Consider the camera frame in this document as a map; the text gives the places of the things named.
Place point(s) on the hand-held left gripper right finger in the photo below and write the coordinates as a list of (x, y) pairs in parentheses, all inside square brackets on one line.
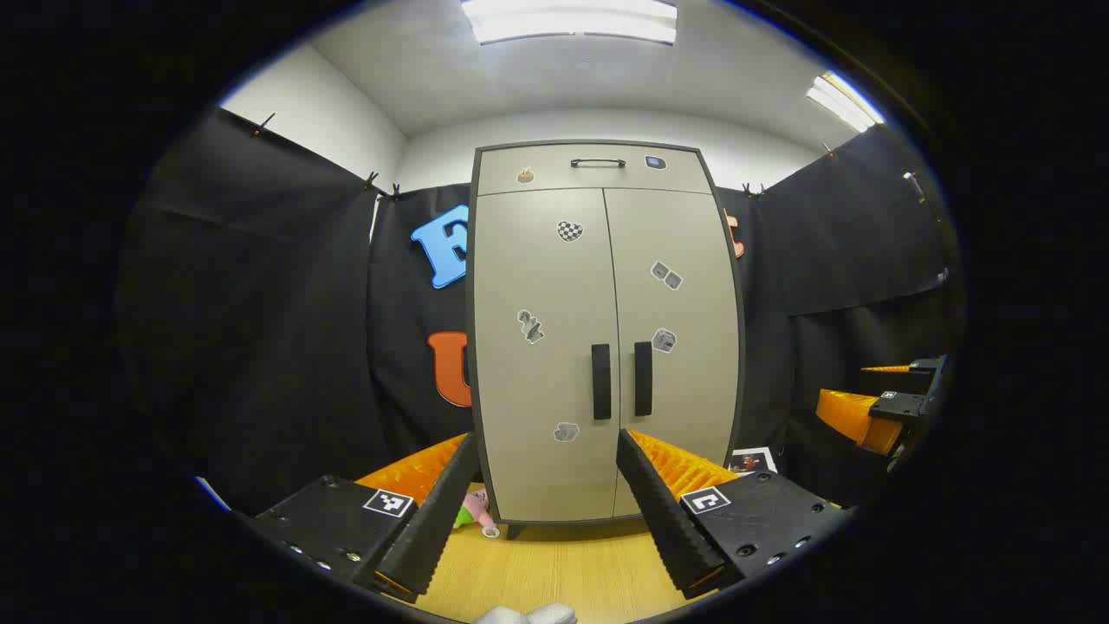
[(658, 520)]

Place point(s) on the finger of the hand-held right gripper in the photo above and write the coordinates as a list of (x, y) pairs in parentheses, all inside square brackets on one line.
[(923, 365), (853, 416)]

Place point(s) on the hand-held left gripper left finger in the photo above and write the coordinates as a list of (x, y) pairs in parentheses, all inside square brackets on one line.
[(437, 520)]

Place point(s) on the grey double-door shoe cabinet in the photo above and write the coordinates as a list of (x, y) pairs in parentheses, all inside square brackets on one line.
[(546, 485)]

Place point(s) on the grey shoe cabinet door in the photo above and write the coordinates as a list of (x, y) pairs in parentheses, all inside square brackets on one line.
[(537, 286), (684, 234)]

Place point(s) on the grey cabinet drawer front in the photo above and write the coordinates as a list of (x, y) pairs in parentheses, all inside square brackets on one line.
[(554, 178)]

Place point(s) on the pink plush toy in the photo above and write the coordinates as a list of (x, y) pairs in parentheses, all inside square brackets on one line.
[(474, 505)]

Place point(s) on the printed photo card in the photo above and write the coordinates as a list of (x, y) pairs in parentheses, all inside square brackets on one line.
[(752, 461)]

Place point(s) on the black backdrop cloth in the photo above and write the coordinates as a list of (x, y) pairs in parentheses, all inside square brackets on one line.
[(260, 329)]

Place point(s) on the small ceiling light panel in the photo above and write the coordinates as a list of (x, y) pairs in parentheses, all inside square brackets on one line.
[(845, 104)]

